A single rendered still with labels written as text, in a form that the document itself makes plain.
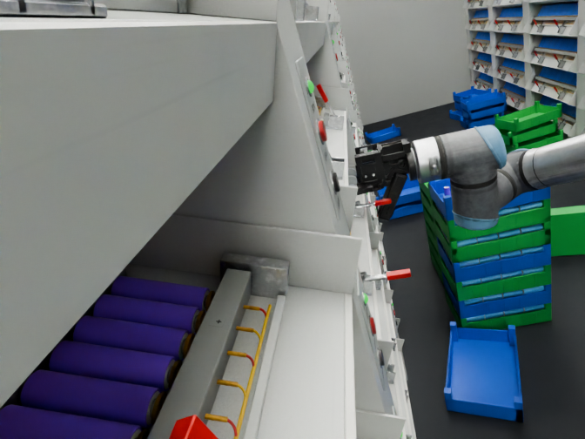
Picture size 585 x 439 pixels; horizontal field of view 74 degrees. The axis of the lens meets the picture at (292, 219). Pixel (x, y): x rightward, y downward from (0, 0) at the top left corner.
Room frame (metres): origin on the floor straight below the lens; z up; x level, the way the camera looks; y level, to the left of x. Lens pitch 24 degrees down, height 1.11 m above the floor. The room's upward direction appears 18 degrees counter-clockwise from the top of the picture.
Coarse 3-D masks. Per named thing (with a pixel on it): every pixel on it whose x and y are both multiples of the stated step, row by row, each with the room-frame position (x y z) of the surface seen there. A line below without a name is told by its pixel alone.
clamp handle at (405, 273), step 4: (388, 272) 0.49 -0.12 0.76; (392, 272) 0.49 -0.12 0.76; (396, 272) 0.49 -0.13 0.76; (400, 272) 0.48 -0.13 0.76; (404, 272) 0.48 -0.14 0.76; (408, 272) 0.48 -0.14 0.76; (364, 276) 0.49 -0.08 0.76; (368, 276) 0.50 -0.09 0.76; (372, 276) 0.50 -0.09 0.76; (376, 276) 0.49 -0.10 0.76; (380, 276) 0.49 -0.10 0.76; (384, 276) 0.49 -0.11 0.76; (388, 276) 0.48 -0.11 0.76; (392, 276) 0.48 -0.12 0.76; (396, 276) 0.48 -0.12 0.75; (400, 276) 0.48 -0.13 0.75; (404, 276) 0.48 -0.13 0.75; (408, 276) 0.47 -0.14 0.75; (368, 280) 0.49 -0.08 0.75; (372, 280) 0.49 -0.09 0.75
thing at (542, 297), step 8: (448, 288) 1.15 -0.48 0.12; (544, 288) 0.98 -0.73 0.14; (512, 296) 1.00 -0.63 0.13; (520, 296) 0.99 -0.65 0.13; (528, 296) 0.99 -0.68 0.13; (536, 296) 0.99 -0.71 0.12; (544, 296) 0.98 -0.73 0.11; (456, 304) 1.06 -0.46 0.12; (464, 304) 1.03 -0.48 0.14; (472, 304) 1.03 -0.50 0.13; (480, 304) 1.02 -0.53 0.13; (488, 304) 1.01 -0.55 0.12; (496, 304) 1.01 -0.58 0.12; (504, 304) 1.00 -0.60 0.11; (512, 304) 1.00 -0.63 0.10; (520, 304) 0.99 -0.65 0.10; (528, 304) 0.99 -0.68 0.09; (536, 304) 0.99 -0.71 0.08; (464, 312) 1.03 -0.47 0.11; (472, 312) 1.02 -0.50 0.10; (480, 312) 1.02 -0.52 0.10; (488, 312) 1.01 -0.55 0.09; (496, 312) 1.01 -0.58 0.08
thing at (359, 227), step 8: (360, 200) 0.83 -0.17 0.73; (352, 224) 0.71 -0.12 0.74; (360, 224) 0.71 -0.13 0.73; (352, 232) 0.68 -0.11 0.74; (360, 232) 0.68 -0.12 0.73; (368, 232) 0.68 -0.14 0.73; (368, 240) 0.65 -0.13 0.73; (360, 248) 0.62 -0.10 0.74; (368, 248) 0.62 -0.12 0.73; (360, 256) 0.59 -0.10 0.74; (368, 256) 0.59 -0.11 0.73; (360, 264) 0.57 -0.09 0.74; (368, 264) 0.57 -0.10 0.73; (360, 272) 0.54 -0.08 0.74; (368, 272) 0.54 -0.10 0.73; (368, 296) 0.48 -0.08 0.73; (376, 296) 0.48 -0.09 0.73; (368, 304) 0.46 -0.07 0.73; (376, 304) 0.46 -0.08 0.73; (376, 312) 0.45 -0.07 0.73; (376, 320) 0.43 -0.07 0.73; (376, 328) 0.41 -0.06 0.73; (384, 344) 0.34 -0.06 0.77; (392, 344) 0.34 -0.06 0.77; (384, 352) 0.34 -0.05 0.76; (384, 360) 0.34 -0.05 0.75
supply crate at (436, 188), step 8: (432, 184) 1.21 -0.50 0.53; (440, 184) 1.22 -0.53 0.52; (448, 184) 1.21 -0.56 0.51; (432, 192) 1.19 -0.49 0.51; (440, 192) 1.22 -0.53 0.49; (528, 192) 0.99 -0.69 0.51; (536, 192) 0.98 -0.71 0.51; (544, 192) 0.98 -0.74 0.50; (440, 200) 1.08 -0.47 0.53; (448, 200) 1.03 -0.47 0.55; (512, 200) 1.00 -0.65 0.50; (520, 200) 0.99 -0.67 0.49; (528, 200) 0.99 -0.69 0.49; (536, 200) 0.98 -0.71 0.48; (440, 208) 1.10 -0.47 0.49; (448, 208) 1.03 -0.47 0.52; (448, 216) 1.03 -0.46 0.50
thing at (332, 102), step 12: (324, 96) 0.75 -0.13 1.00; (336, 96) 0.93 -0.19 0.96; (324, 108) 0.90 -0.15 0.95; (336, 108) 0.93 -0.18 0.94; (324, 120) 0.75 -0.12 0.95; (336, 120) 0.74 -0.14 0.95; (336, 132) 0.72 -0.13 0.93; (336, 144) 0.65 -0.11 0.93; (336, 156) 0.58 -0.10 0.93; (336, 168) 0.49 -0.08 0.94; (348, 192) 0.34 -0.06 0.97; (348, 204) 0.34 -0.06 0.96; (348, 216) 0.34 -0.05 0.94
